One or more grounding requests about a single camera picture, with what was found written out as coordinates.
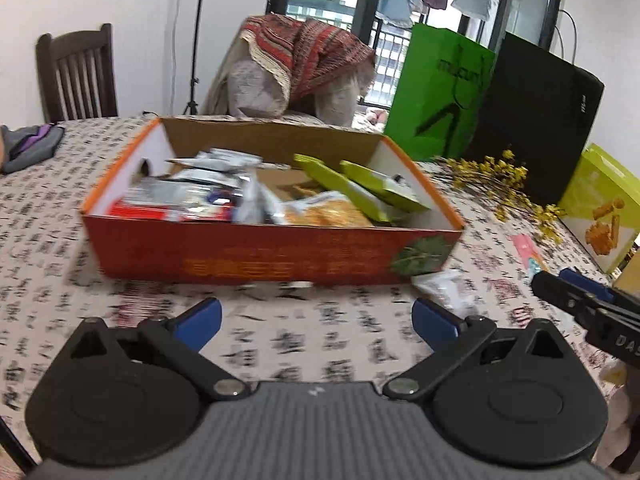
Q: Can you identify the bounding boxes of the green white snack packet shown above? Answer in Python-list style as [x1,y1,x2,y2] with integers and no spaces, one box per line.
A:
[294,154,407,224]
[341,160,428,212]

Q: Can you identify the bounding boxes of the pink white fish snack pouch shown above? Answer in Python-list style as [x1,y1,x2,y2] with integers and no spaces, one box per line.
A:
[510,234,547,280]

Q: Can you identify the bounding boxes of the white grey snack packet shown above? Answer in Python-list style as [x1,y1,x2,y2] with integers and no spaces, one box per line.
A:
[167,148,291,172]

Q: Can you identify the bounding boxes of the clear white packet right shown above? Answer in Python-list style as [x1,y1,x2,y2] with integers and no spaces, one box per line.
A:
[411,270,480,318]

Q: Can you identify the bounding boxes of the calligraphy print tablecloth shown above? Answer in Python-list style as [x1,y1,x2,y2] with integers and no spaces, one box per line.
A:
[1,116,630,465]

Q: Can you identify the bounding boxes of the yellow-green snack carton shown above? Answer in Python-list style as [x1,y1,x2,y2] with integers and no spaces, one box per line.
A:
[559,143,639,274]

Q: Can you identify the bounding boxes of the orange cardboard snack box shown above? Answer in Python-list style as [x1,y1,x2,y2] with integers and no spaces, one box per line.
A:
[80,116,465,285]

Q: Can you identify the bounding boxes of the red blue snack packets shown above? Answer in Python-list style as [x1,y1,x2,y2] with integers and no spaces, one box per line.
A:
[106,178,242,222]

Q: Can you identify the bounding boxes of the yellow chip snack bag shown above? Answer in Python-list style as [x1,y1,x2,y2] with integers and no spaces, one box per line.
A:
[283,191,372,229]

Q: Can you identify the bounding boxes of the yellow artificial flower branch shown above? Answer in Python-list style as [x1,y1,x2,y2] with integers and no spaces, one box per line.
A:
[433,150,564,245]

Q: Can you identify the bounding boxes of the studio light on stand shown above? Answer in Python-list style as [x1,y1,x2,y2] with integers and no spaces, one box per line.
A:
[183,0,204,116]

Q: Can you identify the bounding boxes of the black paper shopping bag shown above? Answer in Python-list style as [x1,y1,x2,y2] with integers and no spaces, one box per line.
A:
[463,32,604,206]

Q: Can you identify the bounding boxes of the green paper shopping bag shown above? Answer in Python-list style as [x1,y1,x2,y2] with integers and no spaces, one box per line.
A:
[384,24,496,162]

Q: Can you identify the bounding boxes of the red patterned draped blanket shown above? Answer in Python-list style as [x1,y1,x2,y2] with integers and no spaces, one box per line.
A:
[201,13,376,127]

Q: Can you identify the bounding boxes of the dark wooden chair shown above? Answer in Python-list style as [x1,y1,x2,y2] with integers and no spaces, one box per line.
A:
[35,23,118,122]

